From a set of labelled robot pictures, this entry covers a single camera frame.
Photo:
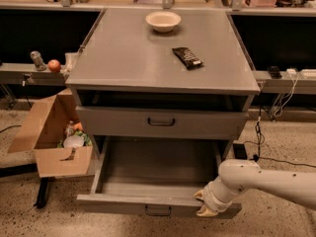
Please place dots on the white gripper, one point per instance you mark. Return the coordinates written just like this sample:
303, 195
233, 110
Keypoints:
209, 198

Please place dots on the grey drawer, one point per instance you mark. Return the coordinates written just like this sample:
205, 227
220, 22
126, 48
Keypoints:
161, 123
152, 176

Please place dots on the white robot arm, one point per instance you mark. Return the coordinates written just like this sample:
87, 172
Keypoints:
235, 177

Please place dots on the grey top drawer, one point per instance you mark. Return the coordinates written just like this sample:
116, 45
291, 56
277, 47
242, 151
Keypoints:
161, 123

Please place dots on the grey drawer cabinet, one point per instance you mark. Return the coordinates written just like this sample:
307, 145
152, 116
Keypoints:
126, 64

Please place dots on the black power adapter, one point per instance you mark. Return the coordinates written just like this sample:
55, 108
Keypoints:
240, 151

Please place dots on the white plastic lid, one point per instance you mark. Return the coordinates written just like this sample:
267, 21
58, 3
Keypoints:
73, 141

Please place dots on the black snack packet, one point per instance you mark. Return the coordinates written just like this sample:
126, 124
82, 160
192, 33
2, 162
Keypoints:
187, 57

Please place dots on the black remote control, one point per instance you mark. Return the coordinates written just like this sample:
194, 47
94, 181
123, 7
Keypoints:
274, 72

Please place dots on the black floor stand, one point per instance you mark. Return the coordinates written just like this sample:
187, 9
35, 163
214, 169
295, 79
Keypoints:
43, 193

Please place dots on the white power strip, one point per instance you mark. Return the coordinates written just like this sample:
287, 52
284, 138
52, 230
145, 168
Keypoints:
308, 73

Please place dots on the brown cardboard box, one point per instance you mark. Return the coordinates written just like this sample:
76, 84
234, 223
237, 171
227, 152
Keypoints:
41, 131

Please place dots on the white bowl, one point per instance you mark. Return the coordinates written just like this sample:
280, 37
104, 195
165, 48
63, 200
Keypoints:
163, 21

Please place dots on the red apple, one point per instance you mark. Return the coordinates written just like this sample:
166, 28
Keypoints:
54, 65

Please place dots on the small grey figurine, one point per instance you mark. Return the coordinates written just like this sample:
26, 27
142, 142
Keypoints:
37, 60

